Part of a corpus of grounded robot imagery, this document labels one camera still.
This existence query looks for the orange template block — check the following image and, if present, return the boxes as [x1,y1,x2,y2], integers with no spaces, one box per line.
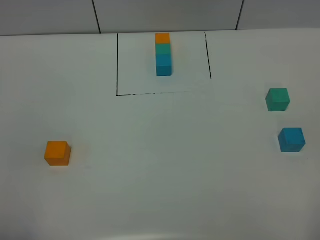
[155,32,171,44]

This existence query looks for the blue template block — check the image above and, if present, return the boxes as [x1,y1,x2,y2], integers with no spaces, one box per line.
[156,54,173,77]

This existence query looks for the green template block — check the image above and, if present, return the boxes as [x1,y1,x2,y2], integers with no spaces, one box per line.
[155,43,171,56]

